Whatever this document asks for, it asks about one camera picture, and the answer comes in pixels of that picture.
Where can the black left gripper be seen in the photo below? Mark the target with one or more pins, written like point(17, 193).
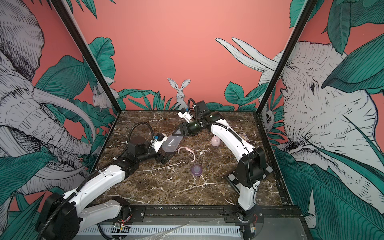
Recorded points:
point(165, 158)

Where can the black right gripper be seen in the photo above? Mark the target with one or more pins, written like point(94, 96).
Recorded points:
point(184, 127)

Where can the clear baby bottle body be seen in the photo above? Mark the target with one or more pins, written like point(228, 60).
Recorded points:
point(172, 143)

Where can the purple collar with nipple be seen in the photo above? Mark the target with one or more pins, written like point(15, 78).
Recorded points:
point(197, 170)

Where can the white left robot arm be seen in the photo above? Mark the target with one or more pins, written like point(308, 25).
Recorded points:
point(63, 216)

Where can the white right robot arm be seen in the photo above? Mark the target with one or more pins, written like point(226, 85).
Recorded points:
point(251, 168)

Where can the pink dome bottle cap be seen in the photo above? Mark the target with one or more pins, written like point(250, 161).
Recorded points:
point(215, 141)

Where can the purple playing card box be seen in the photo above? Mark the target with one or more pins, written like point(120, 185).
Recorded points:
point(244, 137)

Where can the folding chess board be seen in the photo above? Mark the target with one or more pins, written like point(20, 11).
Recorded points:
point(235, 178)

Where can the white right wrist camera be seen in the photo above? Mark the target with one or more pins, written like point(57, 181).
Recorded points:
point(185, 114)

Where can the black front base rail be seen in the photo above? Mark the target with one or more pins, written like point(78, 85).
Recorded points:
point(229, 213)

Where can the black enclosure frame post right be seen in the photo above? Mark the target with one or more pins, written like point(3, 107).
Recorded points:
point(298, 29)

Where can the black enclosure frame post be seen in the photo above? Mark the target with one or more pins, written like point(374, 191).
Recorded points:
point(298, 29)
point(69, 21)

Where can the black enclosure frame post left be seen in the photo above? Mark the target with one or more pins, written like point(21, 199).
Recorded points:
point(69, 21)

